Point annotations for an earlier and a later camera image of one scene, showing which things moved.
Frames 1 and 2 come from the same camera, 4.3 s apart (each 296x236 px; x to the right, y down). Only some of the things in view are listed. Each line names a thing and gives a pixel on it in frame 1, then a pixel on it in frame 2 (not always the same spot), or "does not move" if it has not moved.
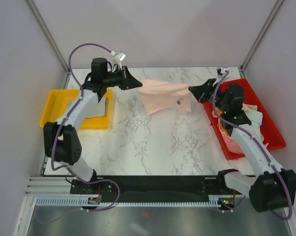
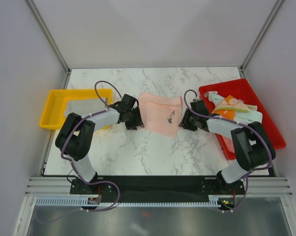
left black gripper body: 116,78 -> 130,117
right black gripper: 201,92 -> 183,122
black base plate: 155,188 does not move
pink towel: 159,95 -> 161,114
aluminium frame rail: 48,186 does not move
